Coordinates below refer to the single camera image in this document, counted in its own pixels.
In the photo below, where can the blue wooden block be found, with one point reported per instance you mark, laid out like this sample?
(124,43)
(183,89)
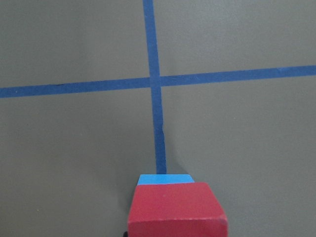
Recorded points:
(162,179)

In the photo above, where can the red wooden block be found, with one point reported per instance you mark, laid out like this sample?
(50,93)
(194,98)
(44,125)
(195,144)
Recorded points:
(176,210)

